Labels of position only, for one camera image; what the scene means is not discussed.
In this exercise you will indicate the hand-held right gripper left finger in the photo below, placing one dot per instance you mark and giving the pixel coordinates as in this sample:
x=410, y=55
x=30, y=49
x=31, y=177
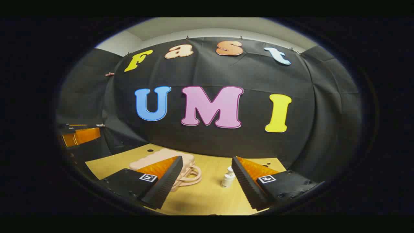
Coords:
x=168, y=184

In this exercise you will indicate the white pump bottle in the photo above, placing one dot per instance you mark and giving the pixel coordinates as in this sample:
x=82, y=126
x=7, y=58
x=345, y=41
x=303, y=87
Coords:
x=227, y=180

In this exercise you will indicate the metal backdrop clip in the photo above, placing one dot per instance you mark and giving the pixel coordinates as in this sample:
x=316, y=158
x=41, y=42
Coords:
x=110, y=74

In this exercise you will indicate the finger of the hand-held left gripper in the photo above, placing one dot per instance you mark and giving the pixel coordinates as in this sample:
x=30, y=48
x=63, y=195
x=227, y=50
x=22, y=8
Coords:
x=84, y=135

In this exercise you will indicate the pink suitcase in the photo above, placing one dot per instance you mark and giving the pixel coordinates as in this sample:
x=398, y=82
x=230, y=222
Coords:
x=155, y=159

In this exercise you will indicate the black backdrop cloth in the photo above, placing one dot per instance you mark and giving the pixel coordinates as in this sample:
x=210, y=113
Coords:
x=252, y=74

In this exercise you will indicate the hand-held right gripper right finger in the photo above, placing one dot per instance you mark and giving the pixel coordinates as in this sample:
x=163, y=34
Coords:
x=247, y=187

